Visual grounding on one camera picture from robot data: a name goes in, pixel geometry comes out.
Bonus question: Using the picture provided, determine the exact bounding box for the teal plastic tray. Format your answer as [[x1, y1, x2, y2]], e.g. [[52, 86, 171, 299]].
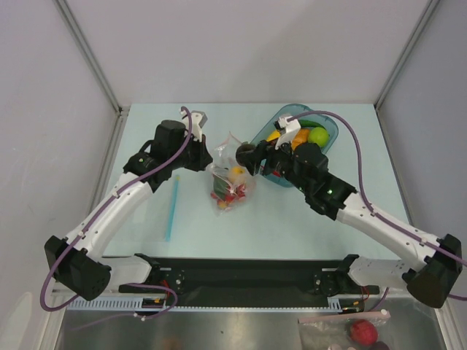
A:
[[251, 104, 339, 188]]

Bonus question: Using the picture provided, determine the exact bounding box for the yellow lemon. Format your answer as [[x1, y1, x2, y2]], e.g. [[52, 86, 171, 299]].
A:
[[266, 130, 281, 142]]

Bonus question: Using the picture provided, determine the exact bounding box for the white cable duct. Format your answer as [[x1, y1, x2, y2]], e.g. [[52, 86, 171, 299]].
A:
[[67, 296, 364, 312]]

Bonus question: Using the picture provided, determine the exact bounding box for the green apple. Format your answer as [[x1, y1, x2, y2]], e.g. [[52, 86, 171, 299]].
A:
[[307, 127, 330, 148]]

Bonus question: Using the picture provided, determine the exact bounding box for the red fruit in bag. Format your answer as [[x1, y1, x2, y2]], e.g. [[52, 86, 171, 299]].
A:
[[349, 319, 379, 346]]

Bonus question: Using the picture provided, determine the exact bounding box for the red strawberry bunch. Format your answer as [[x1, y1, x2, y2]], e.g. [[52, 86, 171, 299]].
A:
[[210, 176, 246, 210]]

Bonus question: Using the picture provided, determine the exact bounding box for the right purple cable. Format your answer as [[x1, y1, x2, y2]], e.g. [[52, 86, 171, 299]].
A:
[[290, 110, 467, 313]]

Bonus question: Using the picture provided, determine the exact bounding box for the blue zipper clear bag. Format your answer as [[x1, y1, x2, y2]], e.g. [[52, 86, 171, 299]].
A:
[[117, 175, 180, 242]]

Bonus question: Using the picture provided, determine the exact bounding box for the clear zip top bag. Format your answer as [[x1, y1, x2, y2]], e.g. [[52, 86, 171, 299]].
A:
[[209, 133, 256, 214]]

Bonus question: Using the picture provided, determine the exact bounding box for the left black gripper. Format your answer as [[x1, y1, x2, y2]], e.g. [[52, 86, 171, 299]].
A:
[[169, 132, 212, 172]]

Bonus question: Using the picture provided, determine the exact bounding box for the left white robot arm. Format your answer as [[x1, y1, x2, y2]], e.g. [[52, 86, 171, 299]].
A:
[[45, 112, 212, 300]]

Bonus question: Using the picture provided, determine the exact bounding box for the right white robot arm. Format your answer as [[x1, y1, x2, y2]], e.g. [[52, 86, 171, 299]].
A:
[[236, 141, 465, 308]]

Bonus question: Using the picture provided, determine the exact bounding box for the green chili pepper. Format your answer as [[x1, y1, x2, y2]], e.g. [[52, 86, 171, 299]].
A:
[[299, 120, 324, 128]]

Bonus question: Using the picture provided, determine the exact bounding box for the orange fruit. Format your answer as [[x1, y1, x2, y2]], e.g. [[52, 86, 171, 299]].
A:
[[228, 166, 245, 183]]

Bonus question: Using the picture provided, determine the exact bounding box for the dark purple fruit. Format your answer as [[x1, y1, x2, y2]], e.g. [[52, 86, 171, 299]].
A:
[[236, 142, 255, 167]]

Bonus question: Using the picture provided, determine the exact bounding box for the orange ginger root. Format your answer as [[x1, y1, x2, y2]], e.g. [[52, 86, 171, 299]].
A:
[[291, 128, 311, 150]]

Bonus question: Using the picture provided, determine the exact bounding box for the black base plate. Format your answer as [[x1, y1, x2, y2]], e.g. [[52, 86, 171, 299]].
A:
[[118, 257, 380, 303]]

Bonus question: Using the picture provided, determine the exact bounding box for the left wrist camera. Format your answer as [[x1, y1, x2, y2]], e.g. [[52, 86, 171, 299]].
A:
[[180, 106, 207, 141]]

